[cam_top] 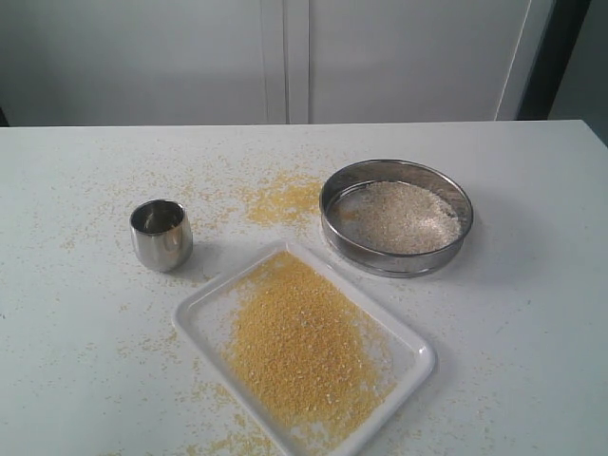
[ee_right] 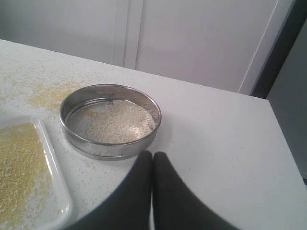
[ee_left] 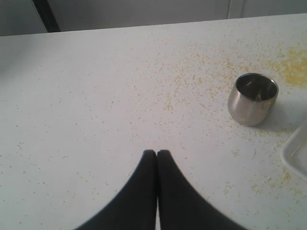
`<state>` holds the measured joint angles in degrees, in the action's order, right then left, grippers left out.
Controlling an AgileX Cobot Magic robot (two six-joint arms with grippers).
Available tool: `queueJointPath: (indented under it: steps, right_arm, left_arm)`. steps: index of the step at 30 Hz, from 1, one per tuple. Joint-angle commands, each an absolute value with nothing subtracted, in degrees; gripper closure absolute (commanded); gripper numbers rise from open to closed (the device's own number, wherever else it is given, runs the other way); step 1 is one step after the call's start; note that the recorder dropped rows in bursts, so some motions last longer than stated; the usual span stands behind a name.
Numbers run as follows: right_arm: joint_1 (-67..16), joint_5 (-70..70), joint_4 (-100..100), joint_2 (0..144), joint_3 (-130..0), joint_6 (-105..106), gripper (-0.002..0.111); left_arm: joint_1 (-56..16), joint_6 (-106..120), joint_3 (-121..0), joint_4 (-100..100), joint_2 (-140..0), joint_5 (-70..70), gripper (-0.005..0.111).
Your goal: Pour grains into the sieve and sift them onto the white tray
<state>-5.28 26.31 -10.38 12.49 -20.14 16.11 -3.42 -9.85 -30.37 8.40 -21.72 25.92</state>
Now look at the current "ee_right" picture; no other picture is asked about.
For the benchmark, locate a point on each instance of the round steel mesh sieve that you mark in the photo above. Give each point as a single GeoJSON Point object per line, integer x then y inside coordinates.
{"type": "Point", "coordinates": [70, 114]}

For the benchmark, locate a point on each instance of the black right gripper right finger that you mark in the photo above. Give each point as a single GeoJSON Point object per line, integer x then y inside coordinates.
{"type": "Point", "coordinates": [175, 207]}

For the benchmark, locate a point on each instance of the white cabinet doors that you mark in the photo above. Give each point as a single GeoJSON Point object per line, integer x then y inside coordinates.
{"type": "Point", "coordinates": [217, 43]}

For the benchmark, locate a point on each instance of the spilled yellow grain pile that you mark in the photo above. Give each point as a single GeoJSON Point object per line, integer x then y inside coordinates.
{"type": "Point", "coordinates": [51, 96]}

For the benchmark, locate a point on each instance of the sieved yellow grains in tray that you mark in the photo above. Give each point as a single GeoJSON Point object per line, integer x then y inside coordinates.
{"type": "Point", "coordinates": [25, 180]}

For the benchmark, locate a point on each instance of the white square plastic tray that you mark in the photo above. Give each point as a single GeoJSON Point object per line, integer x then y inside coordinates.
{"type": "Point", "coordinates": [59, 207]}

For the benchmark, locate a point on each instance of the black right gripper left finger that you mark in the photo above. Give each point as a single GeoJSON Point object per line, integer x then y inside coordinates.
{"type": "Point", "coordinates": [128, 207]}

